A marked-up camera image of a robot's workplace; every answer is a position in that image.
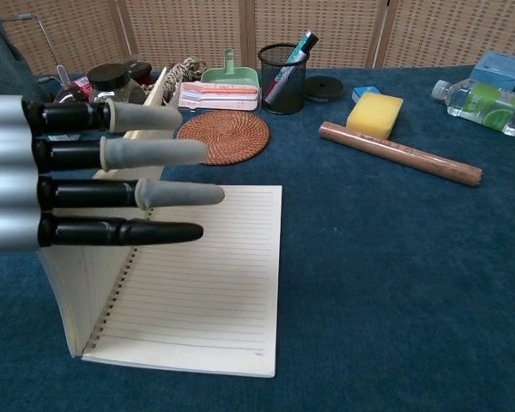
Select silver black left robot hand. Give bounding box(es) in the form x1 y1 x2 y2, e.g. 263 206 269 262
0 94 227 254

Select spiral lined notebook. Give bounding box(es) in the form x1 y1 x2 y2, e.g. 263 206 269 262
36 66 283 379

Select dark grey-green felt cloth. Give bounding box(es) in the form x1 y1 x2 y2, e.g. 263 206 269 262
0 11 48 100

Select glass jar with black lid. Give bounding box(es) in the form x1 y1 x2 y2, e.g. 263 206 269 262
87 64 149 106

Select dark cola bottle red label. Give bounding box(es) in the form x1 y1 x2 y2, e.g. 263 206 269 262
53 59 154 104

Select pink toothbrush pack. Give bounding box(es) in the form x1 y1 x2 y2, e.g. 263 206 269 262
178 81 261 113

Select woven rattan folding screen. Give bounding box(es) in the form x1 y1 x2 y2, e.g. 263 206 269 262
0 0 515 76

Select round woven rattan coaster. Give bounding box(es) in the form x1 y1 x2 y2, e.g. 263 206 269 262
177 111 271 167

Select light green plastic dustpan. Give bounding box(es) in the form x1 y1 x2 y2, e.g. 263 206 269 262
200 47 261 87

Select black round discs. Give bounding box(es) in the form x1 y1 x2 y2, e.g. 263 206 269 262
257 43 311 115

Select black round lid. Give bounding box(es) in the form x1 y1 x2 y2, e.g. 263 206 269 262
303 75 345 104

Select small blue cube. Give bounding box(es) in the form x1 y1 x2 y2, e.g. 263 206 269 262
352 86 383 104

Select yellow sponge block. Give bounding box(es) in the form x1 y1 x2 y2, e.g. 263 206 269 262
345 91 404 141

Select blue carpet table cover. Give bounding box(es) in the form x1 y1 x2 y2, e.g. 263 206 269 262
0 64 515 412

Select brown wooden rolling pin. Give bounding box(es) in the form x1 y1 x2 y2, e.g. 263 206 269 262
318 120 484 188

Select clear water bottle green label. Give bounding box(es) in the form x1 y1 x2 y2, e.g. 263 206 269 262
431 79 515 137

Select light blue cardboard box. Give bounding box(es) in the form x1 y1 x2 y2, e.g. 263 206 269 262
469 51 515 91

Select metal wire stand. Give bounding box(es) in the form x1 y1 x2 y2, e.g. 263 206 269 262
2 13 70 87

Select beige braided rope bundle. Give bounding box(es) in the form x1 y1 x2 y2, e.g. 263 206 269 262
161 56 207 106

